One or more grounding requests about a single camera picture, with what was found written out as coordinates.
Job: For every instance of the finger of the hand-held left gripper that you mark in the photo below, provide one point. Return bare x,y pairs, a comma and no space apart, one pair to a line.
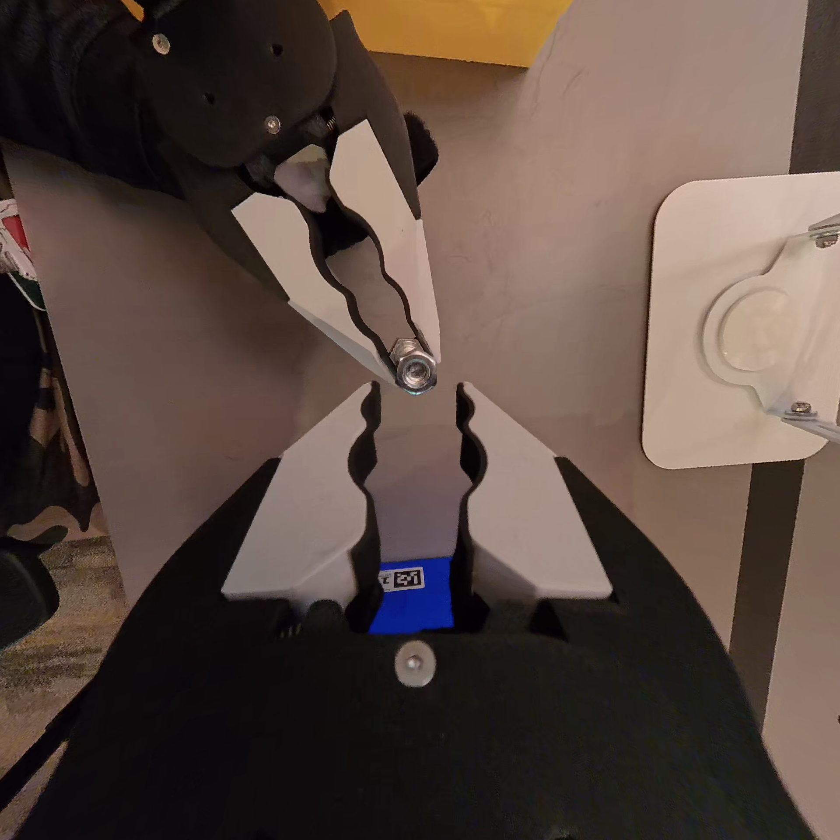
289,256
387,210

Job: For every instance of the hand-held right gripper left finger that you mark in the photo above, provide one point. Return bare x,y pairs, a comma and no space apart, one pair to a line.
295,525

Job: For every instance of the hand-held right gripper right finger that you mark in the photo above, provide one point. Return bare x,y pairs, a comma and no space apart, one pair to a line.
531,525

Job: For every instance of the silver hex bolt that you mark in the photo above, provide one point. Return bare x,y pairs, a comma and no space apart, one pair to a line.
417,374
400,346

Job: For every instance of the blue storage bin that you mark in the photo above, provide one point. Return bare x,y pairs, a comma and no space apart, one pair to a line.
420,610

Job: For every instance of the yellow storage bin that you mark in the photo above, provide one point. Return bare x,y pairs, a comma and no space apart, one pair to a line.
459,26

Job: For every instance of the person's left hand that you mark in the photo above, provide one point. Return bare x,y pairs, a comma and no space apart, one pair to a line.
65,79

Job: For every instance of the dark table slot cover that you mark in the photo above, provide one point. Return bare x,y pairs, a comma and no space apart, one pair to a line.
768,590

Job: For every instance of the white board stand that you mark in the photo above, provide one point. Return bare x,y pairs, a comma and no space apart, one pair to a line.
682,328

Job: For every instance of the person's camouflage trousers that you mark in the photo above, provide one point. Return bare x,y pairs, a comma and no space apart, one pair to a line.
46,459

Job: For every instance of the person's black shoe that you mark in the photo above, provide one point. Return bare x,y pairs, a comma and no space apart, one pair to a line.
23,590

